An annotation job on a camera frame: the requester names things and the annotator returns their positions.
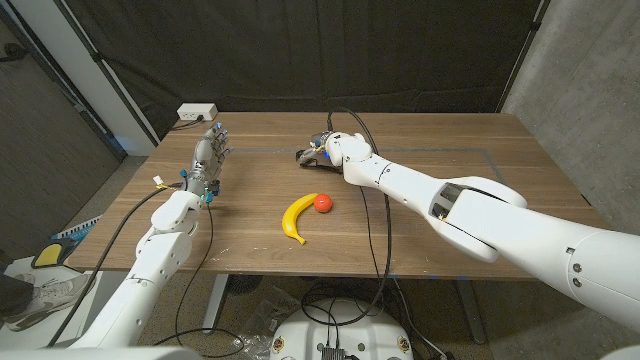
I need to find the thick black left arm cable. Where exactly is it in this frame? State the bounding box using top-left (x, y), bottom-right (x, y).
top-left (47, 183), bottom-right (186, 348)

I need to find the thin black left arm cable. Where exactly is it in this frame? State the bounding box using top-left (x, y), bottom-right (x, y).
top-left (152, 201), bottom-right (246, 359)

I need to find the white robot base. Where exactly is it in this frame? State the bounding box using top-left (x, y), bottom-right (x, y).
top-left (269, 298), bottom-right (415, 360)

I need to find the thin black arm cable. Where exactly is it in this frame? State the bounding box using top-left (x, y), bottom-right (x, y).
top-left (358, 186), bottom-right (384, 281)
top-left (152, 201), bottom-right (246, 359)

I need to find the white table leg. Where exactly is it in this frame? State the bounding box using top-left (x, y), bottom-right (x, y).
top-left (202, 273), bottom-right (230, 335)

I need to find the black backdrop stand pole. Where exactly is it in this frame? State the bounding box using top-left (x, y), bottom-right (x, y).
top-left (496, 0), bottom-right (552, 114)
top-left (52, 0), bottom-right (161, 146)

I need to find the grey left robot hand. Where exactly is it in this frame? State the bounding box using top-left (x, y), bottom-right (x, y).
top-left (180, 121), bottom-right (232, 204)

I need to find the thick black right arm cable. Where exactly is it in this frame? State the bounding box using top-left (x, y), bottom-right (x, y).
top-left (297, 106), bottom-right (394, 329)

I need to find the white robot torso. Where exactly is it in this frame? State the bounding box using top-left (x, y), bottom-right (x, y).
top-left (0, 346), bottom-right (201, 360)

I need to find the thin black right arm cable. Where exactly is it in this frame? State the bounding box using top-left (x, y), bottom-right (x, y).
top-left (358, 186), bottom-right (384, 281)

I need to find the clear plastic bag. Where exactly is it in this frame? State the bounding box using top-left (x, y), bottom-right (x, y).
top-left (234, 287), bottom-right (299, 359)

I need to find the white power strip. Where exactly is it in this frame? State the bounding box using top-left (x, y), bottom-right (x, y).
top-left (176, 103), bottom-right (219, 122)

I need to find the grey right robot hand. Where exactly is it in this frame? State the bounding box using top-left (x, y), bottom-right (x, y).
top-left (295, 130), bottom-right (334, 166)

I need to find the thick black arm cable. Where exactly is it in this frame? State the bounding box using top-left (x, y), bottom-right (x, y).
top-left (47, 183), bottom-right (186, 348)
top-left (297, 106), bottom-right (394, 329)

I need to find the grey sneaker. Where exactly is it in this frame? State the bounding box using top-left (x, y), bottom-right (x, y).
top-left (3, 273), bottom-right (96, 332)

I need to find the grey floor cable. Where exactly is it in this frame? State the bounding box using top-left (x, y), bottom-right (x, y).
top-left (392, 277), bottom-right (444, 359)

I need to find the black power strip cable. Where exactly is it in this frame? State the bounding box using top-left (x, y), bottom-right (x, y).
top-left (171, 115), bottom-right (205, 132)

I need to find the yellow toy banana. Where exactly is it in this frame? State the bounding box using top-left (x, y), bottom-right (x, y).
top-left (281, 192), bottom-right (320, 246)

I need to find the yellow and black floor object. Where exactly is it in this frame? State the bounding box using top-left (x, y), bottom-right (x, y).
top-left (31, 238), bottom-right (79, 270)

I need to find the black backdrop curtain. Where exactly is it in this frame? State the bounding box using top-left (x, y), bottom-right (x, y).
top-left (64, 0), bottom-right (544, 141)

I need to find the blue and white floor object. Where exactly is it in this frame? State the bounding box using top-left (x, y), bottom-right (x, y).
top-left (51, 214), bottom-right (104, 241)

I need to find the grey table leg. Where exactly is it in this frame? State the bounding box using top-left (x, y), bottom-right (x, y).
top-left (455, 279), bottom-right (487, 345)

